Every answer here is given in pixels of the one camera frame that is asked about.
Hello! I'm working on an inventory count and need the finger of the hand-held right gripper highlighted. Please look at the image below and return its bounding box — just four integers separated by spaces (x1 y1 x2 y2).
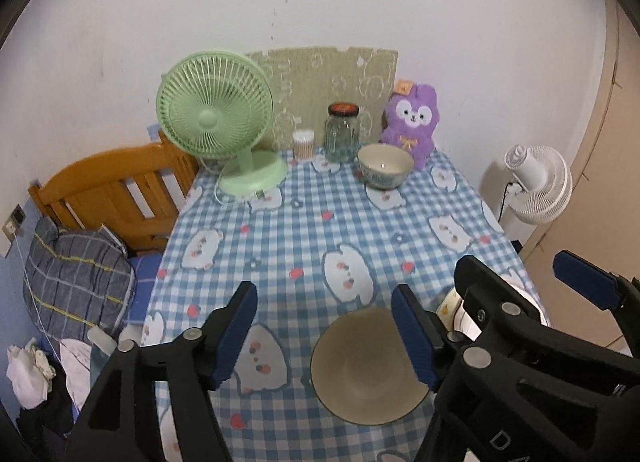
435 254 640 424
553 250 640 359

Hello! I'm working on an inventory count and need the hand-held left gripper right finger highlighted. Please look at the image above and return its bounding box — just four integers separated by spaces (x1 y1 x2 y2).
391 283 467 391

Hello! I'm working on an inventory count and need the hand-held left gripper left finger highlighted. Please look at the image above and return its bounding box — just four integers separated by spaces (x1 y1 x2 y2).
67 281 259 462

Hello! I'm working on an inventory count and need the white plate with red pattern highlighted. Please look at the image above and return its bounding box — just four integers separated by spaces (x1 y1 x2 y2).
452 269 543 343

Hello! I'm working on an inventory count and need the round yellow floral plate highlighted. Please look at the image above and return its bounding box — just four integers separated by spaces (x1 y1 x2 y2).
435 287 463 333

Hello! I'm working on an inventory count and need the floral ceramic bowl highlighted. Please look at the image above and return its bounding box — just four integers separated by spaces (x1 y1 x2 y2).
357 143 415 191
310 306 431 425

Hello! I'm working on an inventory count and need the beige door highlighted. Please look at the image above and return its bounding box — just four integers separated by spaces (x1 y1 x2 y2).
520 0 640 323

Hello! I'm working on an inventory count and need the white standing fan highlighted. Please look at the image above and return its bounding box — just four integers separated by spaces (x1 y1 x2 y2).
480 144 573 238

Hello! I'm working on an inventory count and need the blue bed sheet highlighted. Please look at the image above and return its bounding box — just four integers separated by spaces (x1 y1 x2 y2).
122 254 163 328

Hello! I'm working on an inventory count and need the blue checked tablecloth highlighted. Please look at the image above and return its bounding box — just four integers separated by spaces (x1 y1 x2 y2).
140 147 543 462

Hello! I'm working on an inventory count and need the white garment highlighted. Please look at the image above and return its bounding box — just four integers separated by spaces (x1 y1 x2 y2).
60 337 106 413

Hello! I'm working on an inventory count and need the grey plaid pillow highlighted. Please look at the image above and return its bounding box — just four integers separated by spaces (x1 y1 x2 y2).
22 216 136 340

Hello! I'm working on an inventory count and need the purple plush toy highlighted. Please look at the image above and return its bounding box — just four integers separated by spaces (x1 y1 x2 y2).
380 79 441 170

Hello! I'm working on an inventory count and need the cotton swab container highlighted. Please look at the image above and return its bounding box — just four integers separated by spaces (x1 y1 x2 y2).
292 129 316 161

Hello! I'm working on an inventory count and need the wooden bed headboard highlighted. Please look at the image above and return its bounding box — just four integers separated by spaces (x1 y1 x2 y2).
28 129 201 253

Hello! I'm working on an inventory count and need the dark cloth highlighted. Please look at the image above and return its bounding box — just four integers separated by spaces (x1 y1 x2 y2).
15 377 86 462

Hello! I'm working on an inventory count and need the white crumpled cloth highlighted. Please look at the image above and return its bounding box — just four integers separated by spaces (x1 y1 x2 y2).
6 338 56 410

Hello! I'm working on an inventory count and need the glass jar with dark lid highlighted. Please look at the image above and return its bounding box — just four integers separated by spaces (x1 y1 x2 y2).
325 102 362 164

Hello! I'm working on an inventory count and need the green desk fan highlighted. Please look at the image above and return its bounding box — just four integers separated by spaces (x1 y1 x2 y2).
156 48 288 198

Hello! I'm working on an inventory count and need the black fan power cable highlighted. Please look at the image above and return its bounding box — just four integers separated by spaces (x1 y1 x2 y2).
500 182 518 223

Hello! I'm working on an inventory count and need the wall socket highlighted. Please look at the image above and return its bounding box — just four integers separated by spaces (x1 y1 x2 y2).
2 204 27 243

